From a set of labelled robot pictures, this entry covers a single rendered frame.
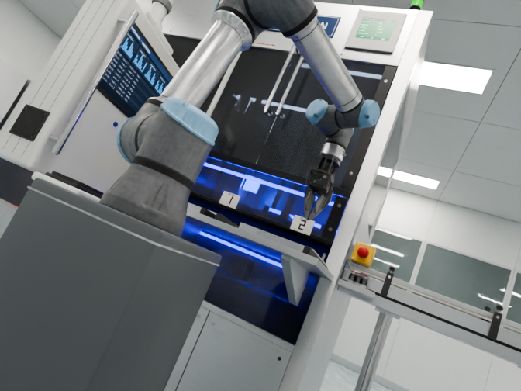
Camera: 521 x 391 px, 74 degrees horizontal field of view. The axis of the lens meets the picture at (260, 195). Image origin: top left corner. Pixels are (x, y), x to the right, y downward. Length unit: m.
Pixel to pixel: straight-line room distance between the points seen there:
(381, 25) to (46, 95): 1.39
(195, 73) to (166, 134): 0.24
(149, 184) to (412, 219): 5.73
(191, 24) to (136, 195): 1.68
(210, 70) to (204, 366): 1.06
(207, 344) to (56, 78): 1.12
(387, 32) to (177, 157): 1.33
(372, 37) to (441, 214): 4.76
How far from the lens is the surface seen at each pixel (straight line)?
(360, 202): 1.38
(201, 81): 0.82
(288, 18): 0.87
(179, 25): 2.22
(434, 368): 5.99
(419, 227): 6.14
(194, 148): 0.62
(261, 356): 1.37
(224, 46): 0.87
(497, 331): 1.46
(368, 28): 1.79
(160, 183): 0.60
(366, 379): 1.47
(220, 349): 1.43
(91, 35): 1.52
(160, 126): 0.63
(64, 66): 1.50
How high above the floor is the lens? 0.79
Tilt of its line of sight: 12 degrees up
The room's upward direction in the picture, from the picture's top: 23 degrees clockwise
